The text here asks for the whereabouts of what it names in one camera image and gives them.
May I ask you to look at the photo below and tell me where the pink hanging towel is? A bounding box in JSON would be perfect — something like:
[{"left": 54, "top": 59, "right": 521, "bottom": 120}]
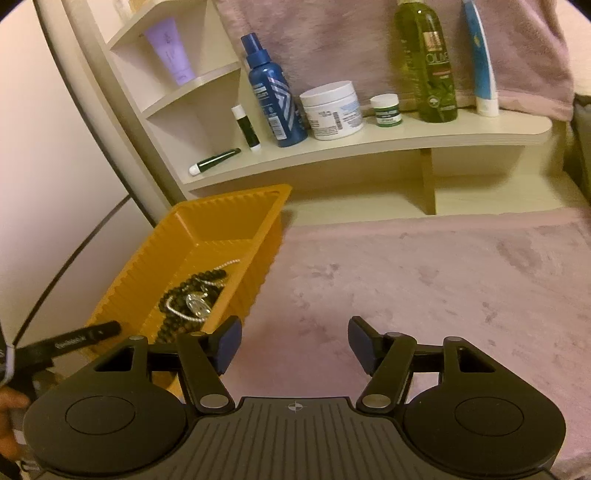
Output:
[{"left": 215, "top": 0, "right": 575, "bottom": 121}]

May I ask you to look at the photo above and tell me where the blue spray bottle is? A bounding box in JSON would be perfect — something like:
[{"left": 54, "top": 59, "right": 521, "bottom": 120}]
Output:
[{"left": 240, "top": 33, "right": 309, "bottom": 148}]

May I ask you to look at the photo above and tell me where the green spray bottle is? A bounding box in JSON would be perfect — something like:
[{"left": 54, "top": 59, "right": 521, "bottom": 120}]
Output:
[{"left": 394, "top": 0, "right": 459, "bottom": 124}]

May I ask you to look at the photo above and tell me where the blue and white tube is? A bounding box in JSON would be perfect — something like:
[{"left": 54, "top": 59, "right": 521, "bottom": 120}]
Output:
[{"left": 462, "top": 0, "right": 501, "bottom": 117}]

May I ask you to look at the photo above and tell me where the small green-labelled jar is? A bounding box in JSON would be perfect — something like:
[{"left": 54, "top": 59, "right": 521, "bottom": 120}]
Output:
[{"left": 370, "top": 93, "right": 402, "bottom": 128}]

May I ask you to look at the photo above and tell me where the orange plastic tray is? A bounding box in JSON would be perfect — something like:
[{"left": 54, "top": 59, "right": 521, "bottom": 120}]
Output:
[{"left": 85, "top": 184, "right": 294, "bottom": 398}]

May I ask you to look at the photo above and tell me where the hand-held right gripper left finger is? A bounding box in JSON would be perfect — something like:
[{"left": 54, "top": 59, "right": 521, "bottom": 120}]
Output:
[{"left": 95, "top": 315, "right": 243, "bottom": 413}]

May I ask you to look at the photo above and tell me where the grey cushion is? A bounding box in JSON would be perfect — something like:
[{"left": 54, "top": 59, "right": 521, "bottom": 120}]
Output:
[{"left": 563, "top": 92, "right": 591, "bottom": 204}]

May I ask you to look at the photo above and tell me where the white lip balm stick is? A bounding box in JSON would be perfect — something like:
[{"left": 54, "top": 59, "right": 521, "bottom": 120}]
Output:
[{"left": 231, "top": 104, "right": 262, "bottom": 152}]

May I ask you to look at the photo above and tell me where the person's left hand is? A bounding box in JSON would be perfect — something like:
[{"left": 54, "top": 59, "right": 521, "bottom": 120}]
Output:
[{"left": 0, "top": 387, "right": 28, "bottom": 462}]

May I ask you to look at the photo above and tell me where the white cream jar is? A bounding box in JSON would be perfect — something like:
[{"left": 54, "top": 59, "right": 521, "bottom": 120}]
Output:
[{"left": 299, "top": 80, "right": 365, "bottom": 141}]

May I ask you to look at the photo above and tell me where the pile of beaded bracelets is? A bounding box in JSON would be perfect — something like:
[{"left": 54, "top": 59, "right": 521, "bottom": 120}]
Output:
[{"left": 158, "top": 258, "right": 230, "bottom": 337}]

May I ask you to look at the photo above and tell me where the pink fluffy mat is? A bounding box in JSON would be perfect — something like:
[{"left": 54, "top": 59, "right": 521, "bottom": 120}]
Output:
[{"left": 222, "top": 205, "right": 591, "bottom": 467}]

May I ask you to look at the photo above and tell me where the purple cosmetic tube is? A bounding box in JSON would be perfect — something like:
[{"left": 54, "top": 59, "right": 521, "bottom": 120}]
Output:
[{"left": 144, "top": 18, "right": 195, "bottom": 86}]

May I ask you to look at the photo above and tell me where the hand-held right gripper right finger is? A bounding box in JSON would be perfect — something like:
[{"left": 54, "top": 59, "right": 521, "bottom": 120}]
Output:
[{"left": 347, "top": 316, "right": 497, "bottom": 411}]

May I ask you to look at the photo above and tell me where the dark green slim tube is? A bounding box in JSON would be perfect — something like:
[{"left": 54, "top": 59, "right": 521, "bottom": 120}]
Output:
[{"left": 188, "top": 148, "right": 242, "bottom": 176}]

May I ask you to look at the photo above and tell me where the cream wooden shelf unit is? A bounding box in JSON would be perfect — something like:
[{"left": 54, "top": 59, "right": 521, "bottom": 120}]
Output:
[{"left": 34, "top": 0, "right": 591, "bottom": 217}]

